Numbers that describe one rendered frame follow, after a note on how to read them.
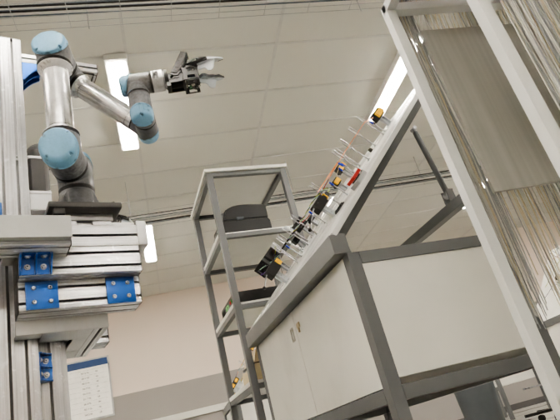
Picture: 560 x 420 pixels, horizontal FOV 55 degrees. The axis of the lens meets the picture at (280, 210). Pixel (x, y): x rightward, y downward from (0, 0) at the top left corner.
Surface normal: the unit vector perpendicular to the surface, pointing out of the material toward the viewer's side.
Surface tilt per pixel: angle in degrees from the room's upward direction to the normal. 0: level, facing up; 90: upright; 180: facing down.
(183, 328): 90
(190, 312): 90
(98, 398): 90
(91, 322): 90
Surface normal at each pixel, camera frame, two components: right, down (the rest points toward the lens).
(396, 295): 0.27, -0.46
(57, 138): 0.09, -0.31
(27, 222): 0.47, -0.47
